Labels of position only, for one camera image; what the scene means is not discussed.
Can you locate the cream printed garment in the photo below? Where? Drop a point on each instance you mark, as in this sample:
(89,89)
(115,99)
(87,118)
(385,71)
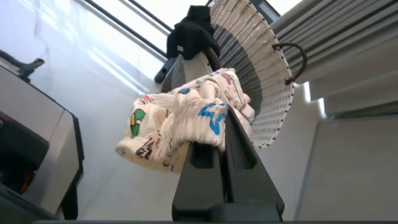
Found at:
(186,118)

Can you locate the black garment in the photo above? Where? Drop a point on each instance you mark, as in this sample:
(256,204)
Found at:
(192,34)

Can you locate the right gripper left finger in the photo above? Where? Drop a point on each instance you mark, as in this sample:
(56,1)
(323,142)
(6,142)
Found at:
(199,186)

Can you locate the white laundry basket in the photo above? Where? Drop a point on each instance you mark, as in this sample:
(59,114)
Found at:
(261,62)

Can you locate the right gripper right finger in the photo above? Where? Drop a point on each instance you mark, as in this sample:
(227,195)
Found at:
(248,186)

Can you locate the beige curtain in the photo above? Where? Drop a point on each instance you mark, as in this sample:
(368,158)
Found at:
(342,31)

